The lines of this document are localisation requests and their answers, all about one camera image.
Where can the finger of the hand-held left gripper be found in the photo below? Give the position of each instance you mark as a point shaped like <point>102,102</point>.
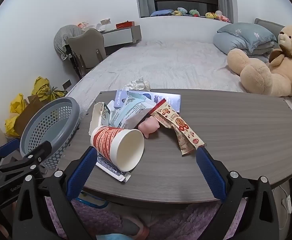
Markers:
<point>33,156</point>
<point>8,148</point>

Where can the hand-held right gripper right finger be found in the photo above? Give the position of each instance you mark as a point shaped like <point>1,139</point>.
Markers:
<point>211,175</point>

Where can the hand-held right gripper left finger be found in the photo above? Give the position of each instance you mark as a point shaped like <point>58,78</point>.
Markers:
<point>82,172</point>

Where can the grey perforated plastic basket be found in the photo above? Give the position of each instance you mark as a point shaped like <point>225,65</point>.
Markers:
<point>48,120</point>

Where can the red and white paper cup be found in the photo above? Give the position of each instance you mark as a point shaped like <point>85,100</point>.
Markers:
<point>106,140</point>

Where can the long beige snack wrapper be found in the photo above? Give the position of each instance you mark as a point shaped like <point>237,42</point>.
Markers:
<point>186,130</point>

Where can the white milk carton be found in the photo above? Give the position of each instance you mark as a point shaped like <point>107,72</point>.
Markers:
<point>96,117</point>

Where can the white and blue mask packet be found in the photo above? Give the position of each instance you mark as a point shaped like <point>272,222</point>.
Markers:
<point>131,112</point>

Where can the pink squishy toy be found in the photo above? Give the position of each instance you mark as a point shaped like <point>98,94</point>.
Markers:
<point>147,127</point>

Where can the blue patterned card box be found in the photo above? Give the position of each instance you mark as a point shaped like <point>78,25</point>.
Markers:
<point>106,166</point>

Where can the brown cardboard box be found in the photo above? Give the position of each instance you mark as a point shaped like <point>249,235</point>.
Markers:
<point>28,115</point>

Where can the tied yellow printed bag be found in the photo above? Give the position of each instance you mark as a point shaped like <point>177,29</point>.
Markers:
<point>57,93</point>

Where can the crumpled yellow plastic bag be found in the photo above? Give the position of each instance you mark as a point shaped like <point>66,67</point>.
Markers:
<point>41,86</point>

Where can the pink and grey slipper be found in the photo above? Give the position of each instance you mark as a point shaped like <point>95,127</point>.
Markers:
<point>133,226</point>

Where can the purple blue tissue box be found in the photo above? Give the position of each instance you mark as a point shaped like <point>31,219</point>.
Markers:
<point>171,100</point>

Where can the crumpled printed paper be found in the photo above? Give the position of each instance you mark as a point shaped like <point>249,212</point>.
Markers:
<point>138,83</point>

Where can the beige teddy bear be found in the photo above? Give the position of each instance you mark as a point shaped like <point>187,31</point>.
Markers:
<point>260,77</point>

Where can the bed with checked sheet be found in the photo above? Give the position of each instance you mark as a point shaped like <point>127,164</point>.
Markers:
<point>173,62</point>

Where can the grey checked garment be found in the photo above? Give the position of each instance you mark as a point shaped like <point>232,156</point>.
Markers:
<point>63,37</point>

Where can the beige desk chair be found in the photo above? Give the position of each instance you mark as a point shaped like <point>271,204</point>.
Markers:
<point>86,45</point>

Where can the plain light blue pillow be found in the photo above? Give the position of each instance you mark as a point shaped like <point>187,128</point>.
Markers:
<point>226,42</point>

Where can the grey and white desk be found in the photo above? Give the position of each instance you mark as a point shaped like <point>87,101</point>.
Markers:
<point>118,36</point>

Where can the light blue flowered pillow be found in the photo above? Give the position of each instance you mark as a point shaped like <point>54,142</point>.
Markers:
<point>248,32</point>

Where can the white desk item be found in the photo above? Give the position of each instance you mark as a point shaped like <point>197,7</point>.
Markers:
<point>103,25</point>

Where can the red box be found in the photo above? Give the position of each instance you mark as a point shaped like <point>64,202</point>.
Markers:
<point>124,25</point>

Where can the pink plush toy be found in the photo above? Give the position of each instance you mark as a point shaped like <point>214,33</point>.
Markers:
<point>223,17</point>

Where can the grey bed headboard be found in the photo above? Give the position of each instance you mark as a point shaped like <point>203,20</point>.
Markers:
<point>270,27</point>

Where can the yellow and green plush toy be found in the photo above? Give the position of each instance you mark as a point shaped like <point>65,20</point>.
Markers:
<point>180,11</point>

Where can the blue cushion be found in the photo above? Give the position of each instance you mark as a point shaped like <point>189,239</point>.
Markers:
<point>161,12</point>

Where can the dark wall outlet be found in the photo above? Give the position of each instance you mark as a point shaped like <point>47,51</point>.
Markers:
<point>66,84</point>

